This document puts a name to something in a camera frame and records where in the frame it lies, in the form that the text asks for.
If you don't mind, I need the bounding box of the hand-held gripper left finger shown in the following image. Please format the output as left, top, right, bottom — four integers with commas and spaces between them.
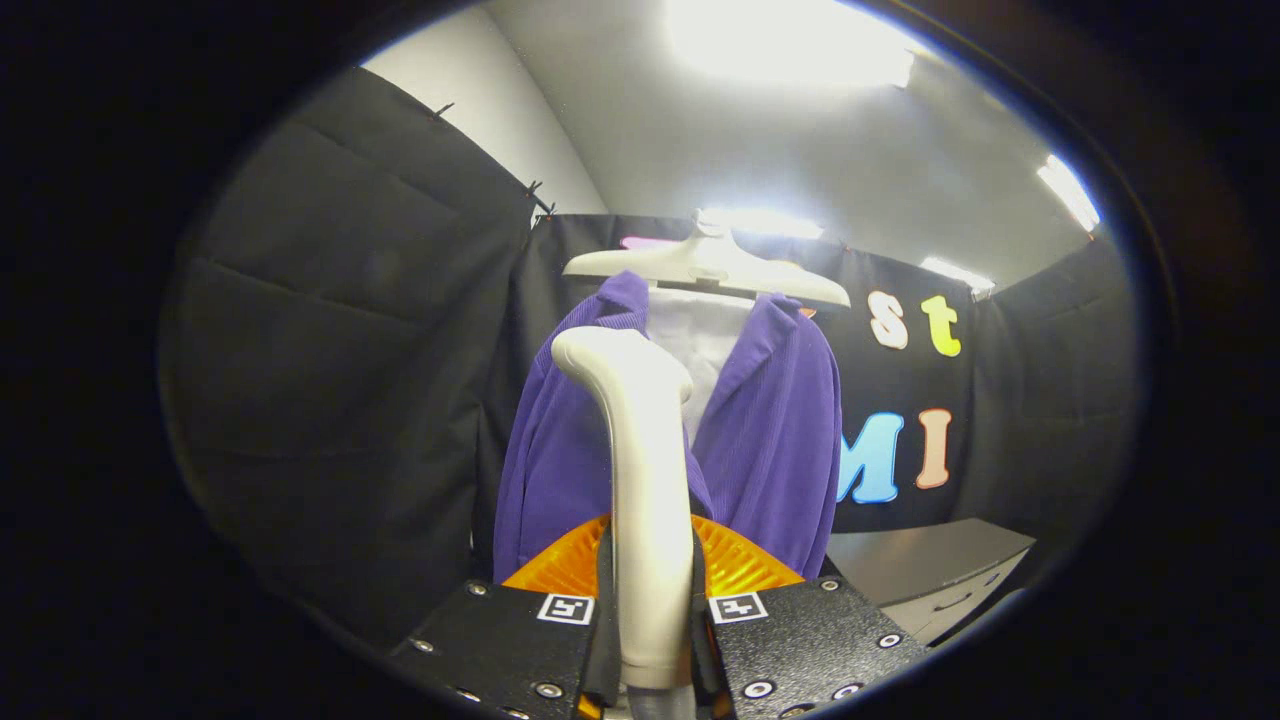
385, 515, 621, 720

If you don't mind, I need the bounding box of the white ironing board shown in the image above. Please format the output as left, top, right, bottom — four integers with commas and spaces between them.
645, 288, 757, 448

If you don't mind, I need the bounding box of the black backdrop cloth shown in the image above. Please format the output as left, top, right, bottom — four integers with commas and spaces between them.
160, 65, 1141, 651

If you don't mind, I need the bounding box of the purple jacket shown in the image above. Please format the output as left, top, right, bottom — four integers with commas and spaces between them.
492, 270, 843, 586

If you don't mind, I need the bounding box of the large ceiling light panel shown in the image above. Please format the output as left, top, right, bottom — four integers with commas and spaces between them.
665, 0, 916, 89

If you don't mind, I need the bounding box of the white garment steamer head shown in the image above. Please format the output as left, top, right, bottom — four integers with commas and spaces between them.
551, 326, 696, 691

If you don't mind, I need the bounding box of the grey cabinet with dark top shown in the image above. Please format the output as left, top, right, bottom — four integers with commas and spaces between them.
825, 518, 1037, 647

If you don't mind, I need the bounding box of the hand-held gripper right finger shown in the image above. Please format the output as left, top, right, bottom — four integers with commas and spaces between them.
690, 515, 926, 720

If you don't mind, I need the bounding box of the cream clothes hanger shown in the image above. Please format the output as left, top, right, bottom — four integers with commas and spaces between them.
563, 215, 852, 308

